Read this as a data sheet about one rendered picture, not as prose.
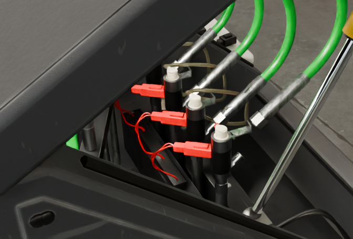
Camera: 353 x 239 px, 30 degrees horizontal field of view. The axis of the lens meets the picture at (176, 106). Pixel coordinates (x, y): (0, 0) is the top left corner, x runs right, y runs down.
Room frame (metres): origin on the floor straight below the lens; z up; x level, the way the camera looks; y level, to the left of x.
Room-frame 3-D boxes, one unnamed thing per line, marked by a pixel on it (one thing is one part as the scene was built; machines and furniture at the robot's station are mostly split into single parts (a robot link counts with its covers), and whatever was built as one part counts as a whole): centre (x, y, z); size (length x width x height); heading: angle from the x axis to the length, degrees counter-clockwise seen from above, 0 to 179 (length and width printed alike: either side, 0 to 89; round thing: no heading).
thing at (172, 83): (0.84, -0.01, 1.01); 0.05 x 0.03 x 0.21; 113
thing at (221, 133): (0.69, -0.06, 1.12); 0.02 x 0.02 x 0.03
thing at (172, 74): (0.84, 0.00, 1.12); 0.02 x 0.02 x 0.03
